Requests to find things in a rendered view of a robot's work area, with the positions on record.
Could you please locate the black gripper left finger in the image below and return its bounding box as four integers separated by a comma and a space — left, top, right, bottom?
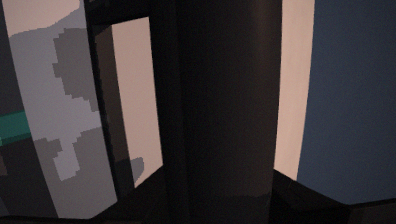
0, 165, 170, 224

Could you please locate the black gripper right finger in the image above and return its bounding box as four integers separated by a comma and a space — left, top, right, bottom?
267, 168, 396, 224

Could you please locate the green small trowel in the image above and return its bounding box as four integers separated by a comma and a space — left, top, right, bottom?
0, 109, 32, 146

